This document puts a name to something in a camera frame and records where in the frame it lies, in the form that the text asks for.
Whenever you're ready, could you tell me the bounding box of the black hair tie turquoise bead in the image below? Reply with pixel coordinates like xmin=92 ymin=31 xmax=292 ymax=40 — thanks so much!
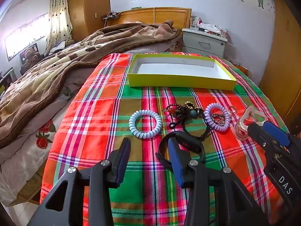
xmin=182 ymin=101 xmax=211 ymax=140

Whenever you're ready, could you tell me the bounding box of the yellow-green cardboard box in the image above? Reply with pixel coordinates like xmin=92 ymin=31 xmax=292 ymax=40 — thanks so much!
xmin=128 ymin=54 xmax=237 ymax=91

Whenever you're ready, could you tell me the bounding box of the light blue spiral hair tie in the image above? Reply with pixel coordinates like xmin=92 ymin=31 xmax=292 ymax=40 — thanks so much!
xmin=128 ymin=109 xmax=162 ymax=138

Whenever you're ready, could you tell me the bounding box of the wooden headboard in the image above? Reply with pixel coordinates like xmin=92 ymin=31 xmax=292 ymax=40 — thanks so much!
xmin=105 ymin=7 xmax=192 ymax=30

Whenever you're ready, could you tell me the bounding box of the tall wooden wardrobe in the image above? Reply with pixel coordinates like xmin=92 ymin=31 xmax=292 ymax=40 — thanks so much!
xmin=67 ymin=0 xmax=111 ymax=43

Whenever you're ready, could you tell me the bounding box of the bright window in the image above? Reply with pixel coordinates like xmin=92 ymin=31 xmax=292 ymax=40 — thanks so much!
xmin=4 ymin=12 xmax=50 ymax=62

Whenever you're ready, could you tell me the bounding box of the power strip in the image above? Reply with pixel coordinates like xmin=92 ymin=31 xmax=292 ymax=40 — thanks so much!
xmin=102 ymin=11 xmax=121 ymax=20

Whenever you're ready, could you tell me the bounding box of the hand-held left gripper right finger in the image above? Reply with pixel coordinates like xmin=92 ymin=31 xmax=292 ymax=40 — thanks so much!
xmin=167 ymin=137 xmax=271 ymax=226

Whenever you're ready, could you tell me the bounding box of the grey nightstand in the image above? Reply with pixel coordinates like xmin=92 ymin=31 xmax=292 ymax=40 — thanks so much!
xmin=182 ymin=28 xmax=228 ymax=58

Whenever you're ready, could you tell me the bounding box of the brown teddy bear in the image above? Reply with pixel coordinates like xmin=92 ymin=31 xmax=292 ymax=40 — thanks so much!
xmin=20 ymin=44 xmax=42 ymax=69

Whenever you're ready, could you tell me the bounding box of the brown patterned blanket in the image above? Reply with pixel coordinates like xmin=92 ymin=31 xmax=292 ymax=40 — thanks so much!
xmin=0 ymin=20 xmax=182 ymax=150

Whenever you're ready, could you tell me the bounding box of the wooden cabinet with handles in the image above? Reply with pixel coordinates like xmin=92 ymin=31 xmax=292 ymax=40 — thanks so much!
xmin=259 ymin=0 xmax=301 ymax=128

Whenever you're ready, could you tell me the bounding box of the clear glass container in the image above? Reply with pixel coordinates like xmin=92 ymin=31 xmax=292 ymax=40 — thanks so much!
xmin=190 ymin=16 xmax=201 ymax=29

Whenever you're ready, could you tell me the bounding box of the plaid cloth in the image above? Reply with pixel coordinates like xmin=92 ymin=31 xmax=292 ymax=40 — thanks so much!
xmin=40 ymin=53 xmax=290 ymax=226

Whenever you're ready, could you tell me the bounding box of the dark beaded bracelet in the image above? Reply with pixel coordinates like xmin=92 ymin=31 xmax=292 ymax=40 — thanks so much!
xmin=162 ymin=104 xmax=191 ymax=129

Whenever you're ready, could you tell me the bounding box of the clear hair claw clip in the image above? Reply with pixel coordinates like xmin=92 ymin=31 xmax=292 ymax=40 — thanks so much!
xmin=234 ymin=106 xmax=266 ymax=141

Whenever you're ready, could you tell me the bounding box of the black wristband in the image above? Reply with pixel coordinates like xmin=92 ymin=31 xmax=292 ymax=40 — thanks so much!
xmin=156 ymin=131 xmax=205 ymax=166

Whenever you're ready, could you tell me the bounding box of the dotted curtain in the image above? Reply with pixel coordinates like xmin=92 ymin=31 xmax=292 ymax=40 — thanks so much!
xmin=45 ymin=0 xmax=73 ymax=52

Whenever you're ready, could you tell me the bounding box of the orange box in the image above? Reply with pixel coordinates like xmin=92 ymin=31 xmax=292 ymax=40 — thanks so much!
xmin=235 ymin=63 xmax=249 ymax=76

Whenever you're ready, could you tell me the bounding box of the nightstand paper clutter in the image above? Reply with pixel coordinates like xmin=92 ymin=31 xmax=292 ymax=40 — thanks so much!
xmin=199 ymin=20 xmax=228 ymax=37

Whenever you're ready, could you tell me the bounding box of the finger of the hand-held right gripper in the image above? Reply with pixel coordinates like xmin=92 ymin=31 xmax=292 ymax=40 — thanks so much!
xmin=247 ymin=122 xmax=284 ymax=153
xmin=262 ymin=121 xmax=293 ymax=147

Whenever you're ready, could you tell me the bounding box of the purple spiral hair tie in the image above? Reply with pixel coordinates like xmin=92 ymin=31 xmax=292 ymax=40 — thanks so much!
xmin=204 ymin=103 xmax=230 ymax=131

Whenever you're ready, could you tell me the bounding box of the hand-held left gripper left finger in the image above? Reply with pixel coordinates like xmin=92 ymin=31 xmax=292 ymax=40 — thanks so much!
xmin=27 ymin=137 xmax=131 ymax=226

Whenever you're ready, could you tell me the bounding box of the gold key ring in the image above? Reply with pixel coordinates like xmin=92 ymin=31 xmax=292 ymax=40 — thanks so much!
xmin=210 ymin=106 xmax=237 ymax=126

